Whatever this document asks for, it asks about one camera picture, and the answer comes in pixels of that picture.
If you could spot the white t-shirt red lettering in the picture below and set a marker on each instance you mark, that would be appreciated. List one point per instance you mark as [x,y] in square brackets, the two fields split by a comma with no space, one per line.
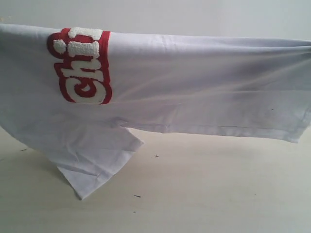
[75,93]

